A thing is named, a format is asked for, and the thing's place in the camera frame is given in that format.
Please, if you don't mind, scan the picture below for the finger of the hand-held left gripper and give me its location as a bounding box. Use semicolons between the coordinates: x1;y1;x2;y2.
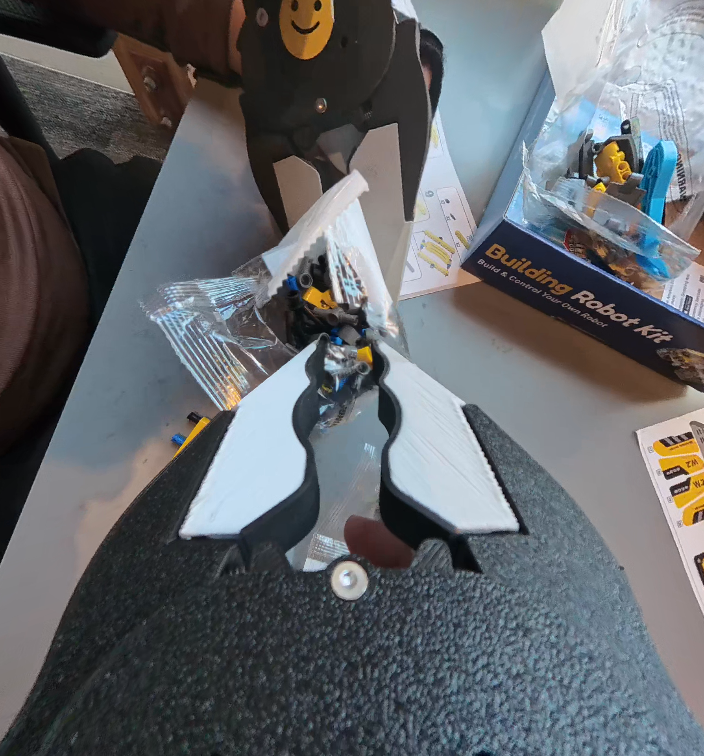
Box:
272;155;326;232
352;124;413;297

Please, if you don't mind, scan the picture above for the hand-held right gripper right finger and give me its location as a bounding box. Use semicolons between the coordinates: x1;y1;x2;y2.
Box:
378;344;521;556

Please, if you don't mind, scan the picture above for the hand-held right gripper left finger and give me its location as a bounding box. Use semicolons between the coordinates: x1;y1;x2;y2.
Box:
179;343;318;556

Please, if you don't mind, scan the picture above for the clear bag of dark parts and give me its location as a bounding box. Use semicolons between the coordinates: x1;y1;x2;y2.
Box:
142;170;413;574

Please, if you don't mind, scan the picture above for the person's left forearm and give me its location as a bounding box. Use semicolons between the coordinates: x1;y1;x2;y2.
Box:
74;0;243;83

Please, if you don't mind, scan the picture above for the person's right hand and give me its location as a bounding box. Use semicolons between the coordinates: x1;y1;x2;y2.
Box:
345;515;414;569

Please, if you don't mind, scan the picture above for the short yellow beam with pins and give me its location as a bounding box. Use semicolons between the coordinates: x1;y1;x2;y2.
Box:
172;410;212;458

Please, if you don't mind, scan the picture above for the instruction booklet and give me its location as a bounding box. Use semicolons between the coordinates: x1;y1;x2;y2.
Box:
399;109;479;299

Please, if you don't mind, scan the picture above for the blue robot kit box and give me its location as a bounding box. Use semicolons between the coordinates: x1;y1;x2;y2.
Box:
461;71;704;393

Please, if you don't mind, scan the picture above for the yellow black sticker sheet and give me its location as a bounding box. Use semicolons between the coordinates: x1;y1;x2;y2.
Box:
635;402;704;680

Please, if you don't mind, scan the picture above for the clear bag with blue part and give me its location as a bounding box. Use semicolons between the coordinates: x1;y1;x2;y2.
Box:
522;118;701;284

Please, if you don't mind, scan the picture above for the large clear plastic bag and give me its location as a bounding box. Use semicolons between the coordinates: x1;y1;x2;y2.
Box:
541;0;704;202

